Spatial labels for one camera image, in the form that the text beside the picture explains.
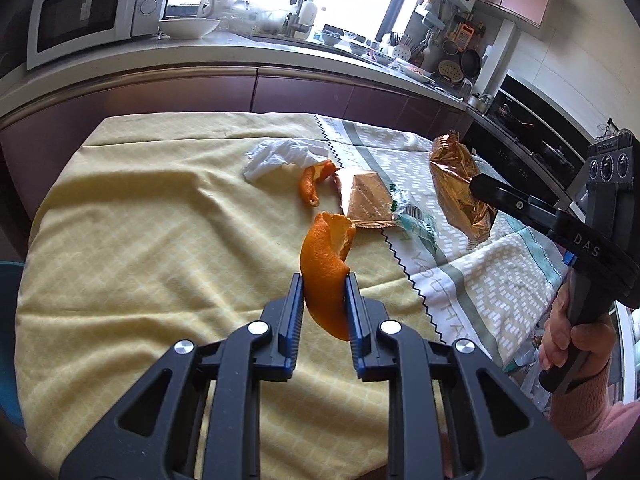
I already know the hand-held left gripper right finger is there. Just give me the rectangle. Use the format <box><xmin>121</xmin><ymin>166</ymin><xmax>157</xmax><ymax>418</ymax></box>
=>
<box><xmin>344</xmin><ymin>271</ymin><xmax>587</xmax><ymax>480</ymax></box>

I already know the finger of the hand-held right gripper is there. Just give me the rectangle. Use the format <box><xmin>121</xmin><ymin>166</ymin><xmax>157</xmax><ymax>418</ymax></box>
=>
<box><xmin>469</xmin><ymin>172</ymin><xmax>566</xmax><ymax>241</ymax></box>

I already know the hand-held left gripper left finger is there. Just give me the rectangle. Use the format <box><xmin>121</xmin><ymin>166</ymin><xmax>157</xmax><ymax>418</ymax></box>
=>
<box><xmin>59</xmin><ymin>272</ymin><xmax>306</xmax><ymax>480</ymax></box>

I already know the large orange peel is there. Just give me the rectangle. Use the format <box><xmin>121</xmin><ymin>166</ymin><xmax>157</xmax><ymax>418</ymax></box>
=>
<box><xmin>299</xmin><ymin>211</ymin><xmax>358</xmax><ymax>342</ymax></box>

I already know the gold snack bag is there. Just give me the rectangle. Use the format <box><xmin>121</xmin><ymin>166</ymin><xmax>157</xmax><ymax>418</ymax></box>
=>
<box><xmin>429</xmin><ymin>130</ymin><xmax>498</xmax><ymax>251</ymax></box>

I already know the green and white wrapper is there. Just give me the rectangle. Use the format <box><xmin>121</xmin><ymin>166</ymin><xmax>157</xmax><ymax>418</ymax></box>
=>
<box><xmin>387</xmin><ymin>185</ymin><xmax>438</xmax><ymax>253</ymax></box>

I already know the blue plastic trash bin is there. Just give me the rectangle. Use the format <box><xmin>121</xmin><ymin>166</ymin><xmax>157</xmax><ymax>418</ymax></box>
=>
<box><xmin>0</xmin><ymin>260</ymin><xmax>26</xmax><ymax>428</ymax></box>

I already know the person's right forearm pink sleeve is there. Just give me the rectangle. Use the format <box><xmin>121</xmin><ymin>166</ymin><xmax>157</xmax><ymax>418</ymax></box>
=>
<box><xmin>549</xmin><ymin>355</ymin><xmax>640</xmax><ymax>480</ymax></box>

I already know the person's right hand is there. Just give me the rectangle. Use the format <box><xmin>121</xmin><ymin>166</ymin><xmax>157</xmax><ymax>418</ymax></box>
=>
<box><xmin>539</xmin><ymin>290</ymin><xmax>617</xmax><ymax>371</ymax></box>

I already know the black stove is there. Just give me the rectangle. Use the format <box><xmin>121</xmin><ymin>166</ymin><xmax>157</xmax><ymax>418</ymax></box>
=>
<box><xmin>465</xmin><ymin>72</ymin><xmax>601</xmax><ymax>201</ymax></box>

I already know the beige brick-patterned tablecloth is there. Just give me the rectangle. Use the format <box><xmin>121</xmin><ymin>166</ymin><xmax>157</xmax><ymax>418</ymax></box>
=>
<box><xmin>315</xmin><ymin>114</ymin><xmax>571</xmax><ymax>366</ymax></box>

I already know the brown foil wrapper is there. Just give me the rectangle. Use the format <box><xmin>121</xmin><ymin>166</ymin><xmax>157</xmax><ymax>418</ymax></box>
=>
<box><xmin>340</xmin><ymin>172</ymin><xmax>396</xmax><ymax>229</ymax></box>

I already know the small orange peel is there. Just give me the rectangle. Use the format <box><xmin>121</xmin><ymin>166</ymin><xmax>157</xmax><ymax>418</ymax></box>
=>
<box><xmin>299</xmin><ymin>159</ymin><xmax>337</xmax><ymax>207</ymax></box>

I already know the black frying pan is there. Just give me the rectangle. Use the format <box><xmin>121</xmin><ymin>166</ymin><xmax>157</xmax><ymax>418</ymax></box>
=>
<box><xmin>459</xmin><ymin>49</ymin><xmax>482</xmax><ymax>78</ymax></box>

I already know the white plate with food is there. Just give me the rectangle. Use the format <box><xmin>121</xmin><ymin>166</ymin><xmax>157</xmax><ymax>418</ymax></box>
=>
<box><xmin>400</xmin><ymin>65</ymin><xmax>435</xmax><ymax>83</ymax></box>

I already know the white tissue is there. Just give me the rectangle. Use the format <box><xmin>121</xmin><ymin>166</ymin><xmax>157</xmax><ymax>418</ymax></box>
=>
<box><xmin>242</xmin><ymin>140</ymin><xmax>331</xmax><ymax>183</ymax></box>

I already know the yellow tablecloth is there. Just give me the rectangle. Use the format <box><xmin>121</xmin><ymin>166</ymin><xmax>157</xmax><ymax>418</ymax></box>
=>
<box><xmin>15</xmin><ymin>110</ymin><xmax>451</xmax><ymax>480</ymax></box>

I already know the mauve lower kitchen cabinet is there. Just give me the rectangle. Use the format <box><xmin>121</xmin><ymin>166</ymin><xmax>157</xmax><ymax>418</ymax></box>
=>
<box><xmin>0</xmin><ymin>62</ymin><xmax>468</xmax><ymax>221</ymax></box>

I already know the metal faucet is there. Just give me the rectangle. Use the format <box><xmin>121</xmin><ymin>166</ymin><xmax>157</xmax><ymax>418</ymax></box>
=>
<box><xmin>285</xmin><ymin>0</ymin><xmax>313</xmax><ymax>41</ymax></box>

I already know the pile of clear plastic containers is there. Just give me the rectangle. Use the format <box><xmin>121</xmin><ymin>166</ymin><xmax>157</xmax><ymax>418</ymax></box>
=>
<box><xmin>215</xmin><ymin>0</ymin><xmax>291</xmax><ymax>36</ymax></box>

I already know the wide white bowl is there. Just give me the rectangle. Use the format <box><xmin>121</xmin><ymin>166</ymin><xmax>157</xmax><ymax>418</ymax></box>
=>
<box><xmin>159</xmin><ymin>17</ymin><xmax>222</xmax><ymax>40</ymax></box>

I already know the white microwave oven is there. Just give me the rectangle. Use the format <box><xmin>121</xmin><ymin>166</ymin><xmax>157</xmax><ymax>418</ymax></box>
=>
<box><xmin>26</xmin><ymin>0</ymin><xmax>173</xmax><ymax>72</ymax></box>

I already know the grey wall rack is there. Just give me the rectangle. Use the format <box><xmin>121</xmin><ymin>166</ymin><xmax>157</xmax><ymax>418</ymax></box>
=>
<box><xmin>421</xmin><ymin>0</ymin><xmax>447</xmax><ymax>29</ymax></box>

